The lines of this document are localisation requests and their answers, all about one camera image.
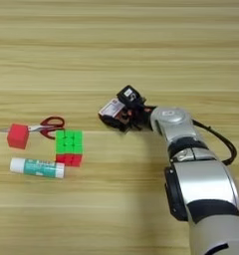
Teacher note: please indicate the small red white card box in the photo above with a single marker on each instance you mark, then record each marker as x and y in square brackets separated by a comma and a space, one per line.
[112, 108]

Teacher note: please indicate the Rubik's cube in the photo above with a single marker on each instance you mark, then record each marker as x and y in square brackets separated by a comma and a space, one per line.
[69, 146]

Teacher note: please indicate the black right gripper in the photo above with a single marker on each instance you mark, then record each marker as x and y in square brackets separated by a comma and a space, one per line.
[139, 118]

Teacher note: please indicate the red cube block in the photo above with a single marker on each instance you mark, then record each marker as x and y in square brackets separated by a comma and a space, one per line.
[18, 136]

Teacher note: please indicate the white green glue stick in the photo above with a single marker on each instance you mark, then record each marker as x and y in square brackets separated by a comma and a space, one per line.
[37, 167]

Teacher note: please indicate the small black box white label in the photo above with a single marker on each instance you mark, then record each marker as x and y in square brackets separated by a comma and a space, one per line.
[130, 95]

